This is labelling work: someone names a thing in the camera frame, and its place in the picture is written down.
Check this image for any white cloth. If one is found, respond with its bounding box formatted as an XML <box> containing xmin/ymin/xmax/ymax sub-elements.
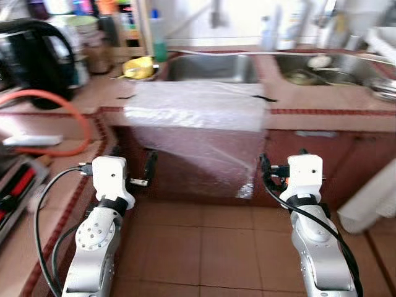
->
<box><xmin>337</xmin><ymin>158</ymin><xmax>396</xmax><ymax>235</ymax></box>

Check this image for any clear bubble wrap sheet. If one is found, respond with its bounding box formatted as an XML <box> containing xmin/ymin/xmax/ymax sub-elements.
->
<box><xmin>124</xmin><ymin>80</ymin><xmax>271</xmax><ymax>200</ymax></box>

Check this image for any clear plastic cup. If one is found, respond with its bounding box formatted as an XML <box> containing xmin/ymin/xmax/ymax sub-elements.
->
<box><xmin>260</xmin><ymin>6</ymin><xmax>283</xmax><ymax>52</ymax></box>

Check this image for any clear glass container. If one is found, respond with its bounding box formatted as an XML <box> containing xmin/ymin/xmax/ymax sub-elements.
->
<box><xmin>285</xmin><ymin>68</ymin><xmax>318</xmax><ymax>87</ymax></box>

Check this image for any white plastic object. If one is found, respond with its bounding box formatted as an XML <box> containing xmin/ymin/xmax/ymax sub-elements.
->
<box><xmin>2</xmin><ymin>132</ymin><xmax>63</xmax><ymax>149</ymax></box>

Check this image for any grey tool case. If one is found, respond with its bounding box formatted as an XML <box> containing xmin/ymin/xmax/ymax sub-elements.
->
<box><xmin>0</xmin><ymin>155</ymin><xmax>51</xmax><ymax>245</ymax></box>

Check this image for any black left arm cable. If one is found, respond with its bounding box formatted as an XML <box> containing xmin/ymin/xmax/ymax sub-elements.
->
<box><xmin>52</xmin><ymin>225</ymin><xmax>80</xmax><ymax>293</ymax></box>
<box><xmin>33</xmin><ymin>163</ymin><xmax>93</xmax><ymax>297</ymax></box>

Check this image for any black electric kettle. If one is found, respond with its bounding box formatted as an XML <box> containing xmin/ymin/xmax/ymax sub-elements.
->
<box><xmin>0</xmin><ymin>19</ymin><xmax>79</xmax><ymax>111</ymax></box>

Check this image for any orange hose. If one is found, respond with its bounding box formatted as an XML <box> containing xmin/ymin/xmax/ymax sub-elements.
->
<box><xmin>0</xmin><ymin>89</ymin><xmax>93</xmax><ymax>157</ymax></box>

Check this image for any green dish soap bottle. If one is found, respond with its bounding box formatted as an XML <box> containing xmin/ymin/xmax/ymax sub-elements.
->
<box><xmin>150</xmin><ymin>9</ymin><xmax>168</xmax><ymax>61</ymax></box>

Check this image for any steel sink basin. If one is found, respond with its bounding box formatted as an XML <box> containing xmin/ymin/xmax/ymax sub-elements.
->
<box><xmin>166</xmin><ymin>54</ymin><xmax>260</xmax><ymax>84</ymax></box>
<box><xmin>275</xmin><ymin>53</ymin><xmax>396</xmax><ymax>103</ymax></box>

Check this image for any white dish rack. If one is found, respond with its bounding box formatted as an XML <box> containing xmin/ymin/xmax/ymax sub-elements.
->
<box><xmin>365</xmin><ymin>27</ymin><xmax>396</xmax><ymax>63</ymax></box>

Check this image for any white tube along backsplash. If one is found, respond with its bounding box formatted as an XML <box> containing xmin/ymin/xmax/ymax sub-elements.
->
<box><xmin>167</xmin><ymin>48</ymin><xmax>396</xmax><ymax>66</ymax></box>

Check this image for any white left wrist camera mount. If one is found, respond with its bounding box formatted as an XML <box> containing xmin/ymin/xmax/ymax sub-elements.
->
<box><xmin>92</xmin><ymin>156</ymin><xmax>136</xmax><ymax>209</ymax></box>

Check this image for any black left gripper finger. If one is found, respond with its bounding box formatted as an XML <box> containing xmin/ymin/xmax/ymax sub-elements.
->
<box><xmin>144</xmin><ymin>151</ymin><xmax>158</xmax><ymax>185</ymax></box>

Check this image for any patterned tin with green lid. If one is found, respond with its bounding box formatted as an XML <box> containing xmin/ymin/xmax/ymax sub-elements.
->
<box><xmin>54</xmin><ymin>15</ymin><xmax>100</xmax><ymax>48</ymax></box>

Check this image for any brown wooden cabinet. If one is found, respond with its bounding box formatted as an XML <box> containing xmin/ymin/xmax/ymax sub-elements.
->
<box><xmin>102</xmin><ymin>121</ymin><xmax>396</xmax><ymax>209</ymax></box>

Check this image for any grey wall faucet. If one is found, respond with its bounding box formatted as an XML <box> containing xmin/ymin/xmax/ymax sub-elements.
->
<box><xmin>209</xmin><ymin>0</ymin><xmax>227</xmax><ymax>29</ymax></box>

